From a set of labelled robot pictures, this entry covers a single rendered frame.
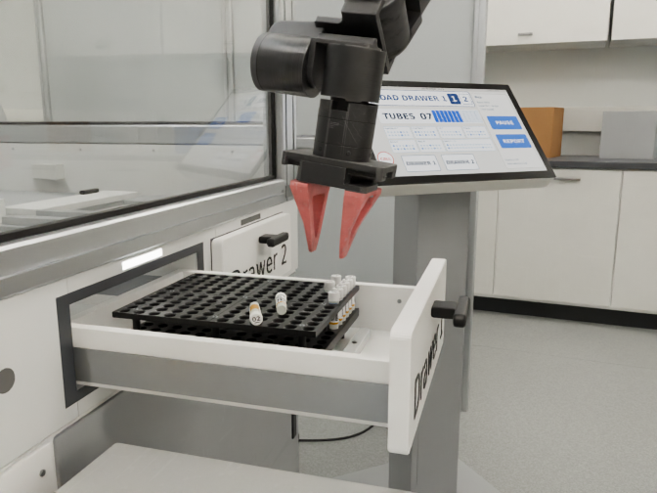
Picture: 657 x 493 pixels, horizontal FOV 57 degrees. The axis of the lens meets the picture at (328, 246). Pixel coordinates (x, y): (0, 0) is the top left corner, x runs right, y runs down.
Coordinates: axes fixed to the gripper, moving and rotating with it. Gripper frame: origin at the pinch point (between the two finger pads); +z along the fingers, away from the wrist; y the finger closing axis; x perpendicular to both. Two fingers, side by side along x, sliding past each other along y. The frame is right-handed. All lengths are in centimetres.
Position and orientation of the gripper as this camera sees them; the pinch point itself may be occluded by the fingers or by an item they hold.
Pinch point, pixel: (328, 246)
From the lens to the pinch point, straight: 61.9
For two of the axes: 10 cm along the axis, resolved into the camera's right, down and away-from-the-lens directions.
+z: -1.4, 9.6, 2.4
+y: -9.3, -2.1, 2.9
